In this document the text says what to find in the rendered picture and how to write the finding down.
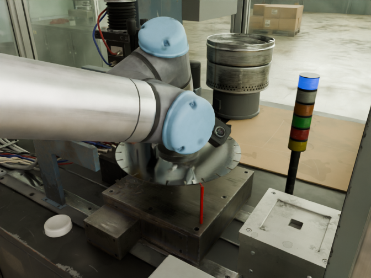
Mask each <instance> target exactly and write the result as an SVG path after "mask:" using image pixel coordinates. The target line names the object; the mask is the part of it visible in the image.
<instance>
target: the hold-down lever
mask: <svg viewBox="0 0 371 278"><path fill-rule="evenodd" d="M126 26H127V32H128V34H129V38H130V52H131V53H132V52H133V51H134V50H136V47H135V34H136V21H135V19H133V18H129V19H127V21H126Z"/></svg>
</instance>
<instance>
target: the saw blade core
mask: <svg viewBox="0 0 371 278"><path fill-rule="evenodd" d="M157 146H158V143H139V142H121V143H120V144H119V145H118V147H117V149H116V152H115V158H116V162H117V164H118V165H119V167H120V168H121V169H122V170H123V171H124V172H126V173H127V174H129V175H131V176H132V177H134V178H136V179H139V180H142V181H145V182H148V181H149V183H153V184H159V185H166V182H167V185H169V186H185V183H184V181H186V185H195V184H194V183H193V181H192V180H195V182H196V184H199V183H204V182H205V183H206V182H209V181H212V180H215V179H218V178H220V177H223V176H224V175H226V174H228V173H229V172H231V171H232V170H233V169H234V168H235V167H236V166H237V165H238V163H239V162H240V159H241V148H240V146H239V144H238V143H237V142H236V141H235V140H234V139H233V138H232V137H231V136H229V137H228V138H227V140H226V142H225V143H224V144H223V145H222V146H220V147H218V148H215V147H214V146H213V145H211V144H210V143H209V142H207V143H206V144H205V145H204V146H203V147H202V148H201V149H200V150H199V152H198V154H196V155H195V156H194V157H191V158H187V159H169V158H165V157H163V156H161V155H160V154H159V153H158V150H157ZM120 152H121V153H120ZM121 160H122V161H121ZM127 167H128V168H127ZM227 168H228V169H227ZM216 174H217V175H216ZM202 179H203V181H204V182H203V181H202Z"/></svg>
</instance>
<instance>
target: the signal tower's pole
mask: <svg viewBox="0 0 371 278"><path fill-rule="evenodd" d="M300 154H301V152H294V151H291V155H290V162H289V169H288V175H287V182H286V186H285V193H287V194H290V195H293V192H294V186H295V180H296V174H297V171H298V165H299V159H300Z"/></svg>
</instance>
